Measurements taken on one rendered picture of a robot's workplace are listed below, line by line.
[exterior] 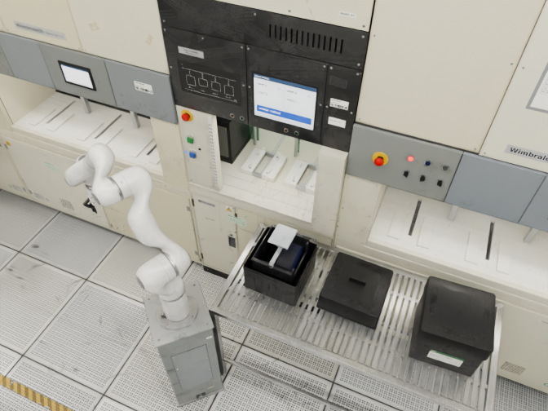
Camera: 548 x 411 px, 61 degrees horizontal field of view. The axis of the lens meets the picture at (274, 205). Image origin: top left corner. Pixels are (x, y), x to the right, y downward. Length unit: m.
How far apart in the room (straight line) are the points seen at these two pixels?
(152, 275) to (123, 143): 1.33
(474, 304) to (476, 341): 0.17
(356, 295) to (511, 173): 0.85
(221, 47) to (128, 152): 1.19
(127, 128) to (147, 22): 1.14
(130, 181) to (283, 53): 0.77
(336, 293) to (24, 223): 2.62
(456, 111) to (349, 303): 0.96
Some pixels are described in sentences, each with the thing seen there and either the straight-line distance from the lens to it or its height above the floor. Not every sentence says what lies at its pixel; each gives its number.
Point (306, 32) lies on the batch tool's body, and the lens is 1.84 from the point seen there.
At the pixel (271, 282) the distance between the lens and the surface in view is 2.20.
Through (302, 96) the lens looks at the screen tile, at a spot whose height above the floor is 1.63.
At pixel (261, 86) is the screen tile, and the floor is 1.63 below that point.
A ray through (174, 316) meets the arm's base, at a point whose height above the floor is 0.82.
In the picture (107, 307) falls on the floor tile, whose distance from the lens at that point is 3.34.
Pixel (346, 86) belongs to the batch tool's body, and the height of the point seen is 1.72.
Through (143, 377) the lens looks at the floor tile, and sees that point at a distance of 3.05.
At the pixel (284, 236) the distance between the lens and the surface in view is 2.12.
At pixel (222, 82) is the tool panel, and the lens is 2.13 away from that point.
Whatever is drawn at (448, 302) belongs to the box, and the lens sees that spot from 2.15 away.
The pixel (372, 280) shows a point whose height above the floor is 0.86.
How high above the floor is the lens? 2.73
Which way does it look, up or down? 47 degrees down
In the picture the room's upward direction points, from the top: 1 degrees clockwise
